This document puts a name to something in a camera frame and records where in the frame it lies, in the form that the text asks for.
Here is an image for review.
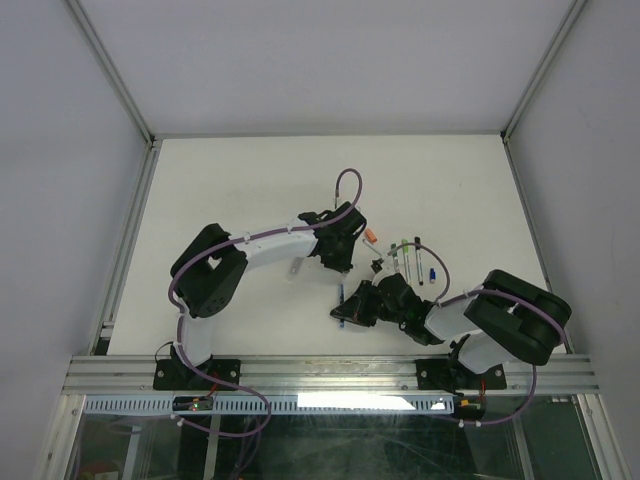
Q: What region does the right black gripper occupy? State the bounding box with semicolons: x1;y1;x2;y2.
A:
330;279;407;327

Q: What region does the blue gel pen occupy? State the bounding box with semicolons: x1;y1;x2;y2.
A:
338;283;345;329

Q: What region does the white pen dark green end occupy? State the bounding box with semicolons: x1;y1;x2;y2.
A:
391;253;400;273

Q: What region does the white pen light green end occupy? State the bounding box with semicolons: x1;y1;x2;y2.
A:
402;246;412;286

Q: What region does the white pen black end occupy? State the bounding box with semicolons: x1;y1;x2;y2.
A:
414;245;424;286

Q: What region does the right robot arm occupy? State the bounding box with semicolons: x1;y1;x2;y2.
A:
330;269;572;387

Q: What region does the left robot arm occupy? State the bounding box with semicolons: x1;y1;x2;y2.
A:
168;202;367;389

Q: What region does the orange pen cap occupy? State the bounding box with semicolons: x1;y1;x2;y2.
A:
365;228;377;243

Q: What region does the orange tip marker pen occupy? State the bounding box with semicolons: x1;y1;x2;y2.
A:
290;258;304;275

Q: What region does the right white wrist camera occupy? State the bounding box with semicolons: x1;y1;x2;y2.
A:
371;257;396;276

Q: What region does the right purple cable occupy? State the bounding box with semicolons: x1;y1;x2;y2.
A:
387;243;571;426

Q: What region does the purple cable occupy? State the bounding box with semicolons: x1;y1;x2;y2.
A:
387;243;571;426
167;168;364;401

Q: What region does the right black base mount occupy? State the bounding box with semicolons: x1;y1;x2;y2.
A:
415;358;466;394

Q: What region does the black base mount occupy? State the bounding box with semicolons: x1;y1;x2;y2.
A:
415;358;466;394
152;355;242;391

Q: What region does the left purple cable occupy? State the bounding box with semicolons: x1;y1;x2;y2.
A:
167;168;364;401

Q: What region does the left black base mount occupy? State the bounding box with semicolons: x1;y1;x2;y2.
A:
152;355;242;391

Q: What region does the white slotted cable duct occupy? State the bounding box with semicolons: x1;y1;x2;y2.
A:
84;392;454;416

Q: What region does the aluminium mounting rail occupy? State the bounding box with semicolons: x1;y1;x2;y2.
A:
62;354;600;396

